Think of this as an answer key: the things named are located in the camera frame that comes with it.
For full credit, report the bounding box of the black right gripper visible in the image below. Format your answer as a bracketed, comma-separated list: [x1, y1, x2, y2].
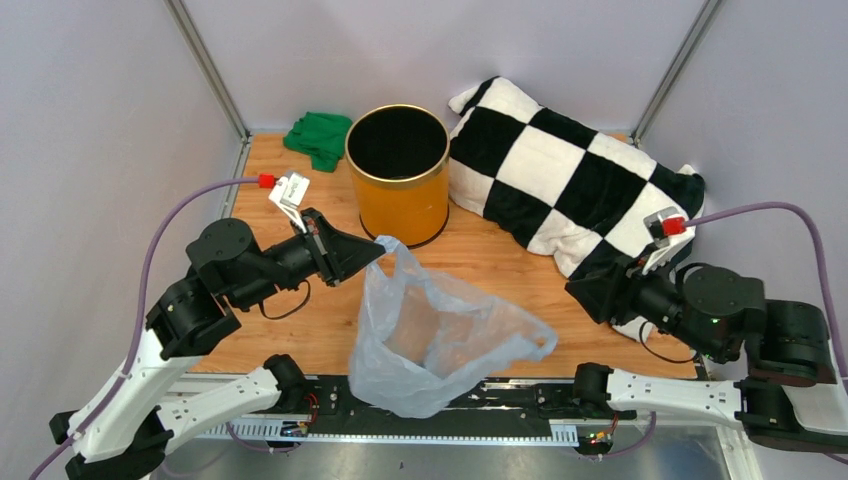
[560, 240, 723, 360]

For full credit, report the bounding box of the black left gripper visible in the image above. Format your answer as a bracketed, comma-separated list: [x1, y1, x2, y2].
[236, 206, 389, 307]

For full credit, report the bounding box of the orange trash bin gold rim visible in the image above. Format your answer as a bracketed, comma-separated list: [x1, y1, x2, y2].
[344, 104, 450, 248]

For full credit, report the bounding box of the translucent blue plastic bag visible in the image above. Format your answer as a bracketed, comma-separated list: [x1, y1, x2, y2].
[348, 236, 558, 419]

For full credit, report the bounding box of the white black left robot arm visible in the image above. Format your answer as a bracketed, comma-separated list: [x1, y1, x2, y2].
[50, 208, 384, 479]

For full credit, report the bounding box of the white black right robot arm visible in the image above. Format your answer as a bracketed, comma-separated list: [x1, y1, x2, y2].
[566, 263, 847, 455]

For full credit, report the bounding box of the black white checkered pillow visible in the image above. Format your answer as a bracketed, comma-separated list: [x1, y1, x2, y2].
[447, 76, 706, 344]

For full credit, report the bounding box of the green cloth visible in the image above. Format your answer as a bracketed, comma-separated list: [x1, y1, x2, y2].
[282, 112, 353, 173]

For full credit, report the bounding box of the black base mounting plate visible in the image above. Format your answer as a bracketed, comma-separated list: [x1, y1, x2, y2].
[241, 374, 637, 439]

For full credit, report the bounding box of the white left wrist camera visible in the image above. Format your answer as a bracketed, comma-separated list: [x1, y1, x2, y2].
[268, 171, 311, 233]

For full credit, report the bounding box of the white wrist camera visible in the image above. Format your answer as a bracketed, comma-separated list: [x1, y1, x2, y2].
[268, 171, 311, 233]
[639, 206, 695, 274]

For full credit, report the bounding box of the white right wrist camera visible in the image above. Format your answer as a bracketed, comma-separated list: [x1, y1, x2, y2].
[639, 206, 695, 274]

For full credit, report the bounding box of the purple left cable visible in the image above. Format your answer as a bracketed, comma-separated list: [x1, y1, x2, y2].
[26, 173, 278, 480]

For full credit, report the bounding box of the aluminium frame rail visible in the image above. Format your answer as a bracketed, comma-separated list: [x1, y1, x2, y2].
[119, 374, 763, 480]

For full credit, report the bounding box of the left aluminium corner post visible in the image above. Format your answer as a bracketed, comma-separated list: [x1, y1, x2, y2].
[164, 0, 250, 144]

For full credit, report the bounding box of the aluminium corner post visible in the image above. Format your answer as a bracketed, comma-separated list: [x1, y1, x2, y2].
[630, 0, 725, 148]
[164, 0, 250, 144]

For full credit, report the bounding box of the right aluminium corner post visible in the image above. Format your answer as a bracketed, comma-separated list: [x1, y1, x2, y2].
[630, 0, 725, 148]

